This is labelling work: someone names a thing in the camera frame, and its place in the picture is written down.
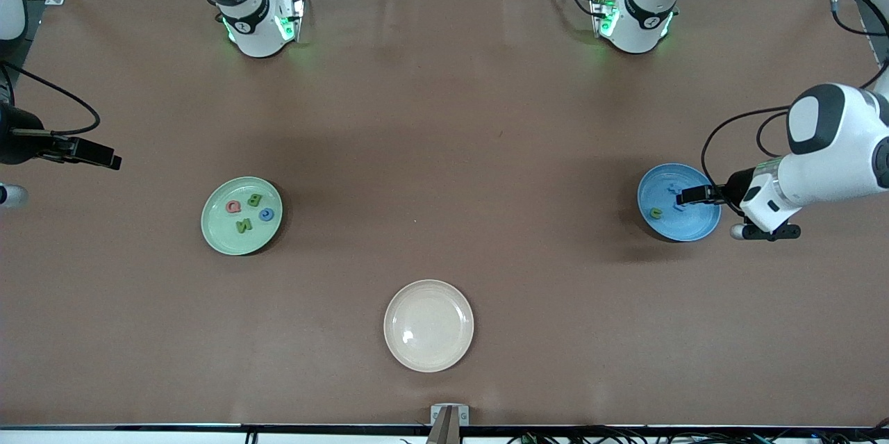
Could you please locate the blue round plate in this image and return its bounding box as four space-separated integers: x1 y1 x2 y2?
637 163 722 243

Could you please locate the brown table cover sheet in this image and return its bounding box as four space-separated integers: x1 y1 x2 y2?
0 0 889 429

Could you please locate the green round plate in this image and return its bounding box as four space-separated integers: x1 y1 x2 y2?
201 176 283 256

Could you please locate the beige round plate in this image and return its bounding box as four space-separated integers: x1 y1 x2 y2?
383 279 475 373

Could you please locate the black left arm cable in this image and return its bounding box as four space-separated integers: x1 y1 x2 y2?
700 0 889 203

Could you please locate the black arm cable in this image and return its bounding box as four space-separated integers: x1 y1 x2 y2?
0 60 102 136
700 0 889 203

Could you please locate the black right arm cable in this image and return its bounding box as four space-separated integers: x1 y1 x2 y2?
0 60 102 136

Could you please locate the black cable bundle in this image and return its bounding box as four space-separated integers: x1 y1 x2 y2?
507 427 889 444

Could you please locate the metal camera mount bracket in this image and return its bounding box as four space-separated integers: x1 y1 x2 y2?
425 404 470 444

